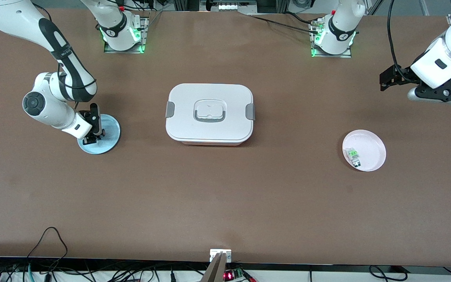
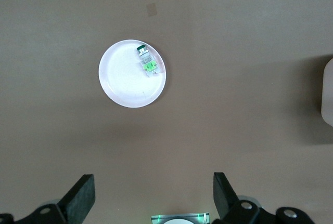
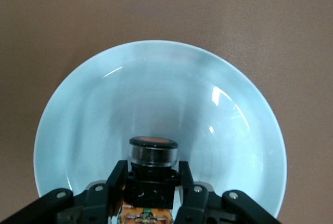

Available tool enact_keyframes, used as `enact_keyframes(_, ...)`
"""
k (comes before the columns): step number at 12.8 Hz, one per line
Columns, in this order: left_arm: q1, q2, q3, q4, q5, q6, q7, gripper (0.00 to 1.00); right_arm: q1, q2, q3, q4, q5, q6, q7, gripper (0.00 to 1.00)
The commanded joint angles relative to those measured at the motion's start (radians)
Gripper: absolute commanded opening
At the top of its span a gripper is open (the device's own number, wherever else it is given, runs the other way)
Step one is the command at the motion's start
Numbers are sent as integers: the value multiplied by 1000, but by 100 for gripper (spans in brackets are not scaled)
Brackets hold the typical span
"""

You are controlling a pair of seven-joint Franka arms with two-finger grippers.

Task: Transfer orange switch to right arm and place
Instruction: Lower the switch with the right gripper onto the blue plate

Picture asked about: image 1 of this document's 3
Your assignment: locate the aluminium frame structure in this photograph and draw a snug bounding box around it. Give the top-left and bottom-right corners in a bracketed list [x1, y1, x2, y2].
[173, 0, 289, 14]

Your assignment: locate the white lidded lunch box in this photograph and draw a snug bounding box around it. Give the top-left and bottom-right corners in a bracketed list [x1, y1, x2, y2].
[165, 83, 256, 146]

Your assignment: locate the tangled black cable bundle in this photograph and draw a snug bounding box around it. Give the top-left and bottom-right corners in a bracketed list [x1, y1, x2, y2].
[0, 257, 210, 282]

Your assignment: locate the pink round plate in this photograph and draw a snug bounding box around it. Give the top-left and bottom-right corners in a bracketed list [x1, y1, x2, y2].
[342, 129, 387, 172]

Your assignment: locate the light blue round plate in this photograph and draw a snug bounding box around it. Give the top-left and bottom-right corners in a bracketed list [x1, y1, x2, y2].
[78, 114, 121, 155]

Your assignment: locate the black braided cable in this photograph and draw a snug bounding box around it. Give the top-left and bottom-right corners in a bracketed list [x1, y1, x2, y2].
[249, 14, 322, 34]

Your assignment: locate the black looped cable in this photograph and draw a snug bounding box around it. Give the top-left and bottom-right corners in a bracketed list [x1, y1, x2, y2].
[26, 226, 69, 271]

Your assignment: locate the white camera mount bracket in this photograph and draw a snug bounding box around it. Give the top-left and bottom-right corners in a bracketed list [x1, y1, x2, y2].
[210, 249, 232, 263]

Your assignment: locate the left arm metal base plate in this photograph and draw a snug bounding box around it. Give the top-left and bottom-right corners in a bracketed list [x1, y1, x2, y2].
[311, 18, 352, 58]

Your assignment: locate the aluminium camera mount bar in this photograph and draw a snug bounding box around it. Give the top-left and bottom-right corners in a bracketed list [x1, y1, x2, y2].
[202, 253, 228, 282]

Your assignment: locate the black coiled cable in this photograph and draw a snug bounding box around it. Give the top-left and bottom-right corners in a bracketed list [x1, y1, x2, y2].
[368, 266, 408, 282]

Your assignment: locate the small red LED module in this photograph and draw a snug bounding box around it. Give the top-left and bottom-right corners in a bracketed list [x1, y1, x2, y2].
[224, 268, 257, 282]

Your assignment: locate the green push-button switch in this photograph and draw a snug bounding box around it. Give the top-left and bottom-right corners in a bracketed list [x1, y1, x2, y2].
[347, 148, 362, 167]

